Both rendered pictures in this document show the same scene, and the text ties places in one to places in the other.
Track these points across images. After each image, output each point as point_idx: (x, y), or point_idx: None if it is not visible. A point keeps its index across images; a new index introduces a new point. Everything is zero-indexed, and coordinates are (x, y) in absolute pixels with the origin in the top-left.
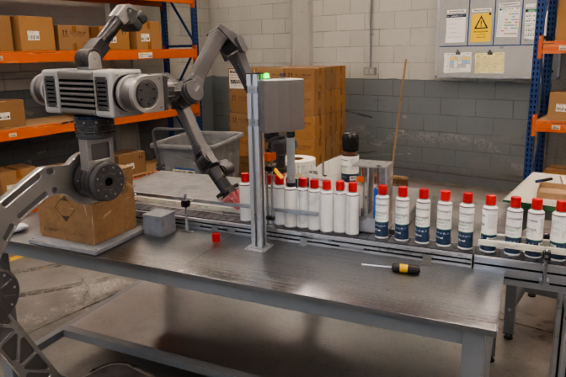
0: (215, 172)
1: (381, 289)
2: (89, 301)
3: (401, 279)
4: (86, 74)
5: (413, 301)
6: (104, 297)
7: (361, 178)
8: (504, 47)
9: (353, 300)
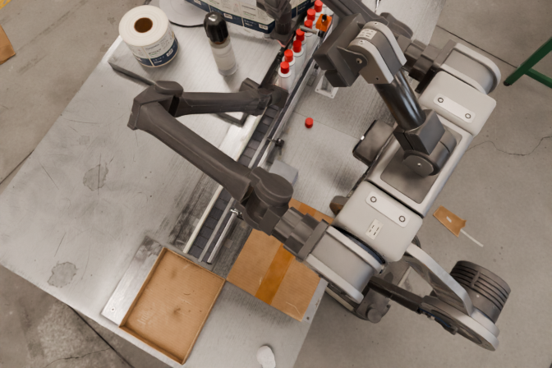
0: (273, 96)
1: (410, 11)
2: (95, 345)
3: None
4: (466, 149)
5: None
6: (88, 328)
7: None
8: None
9: (427, 29)
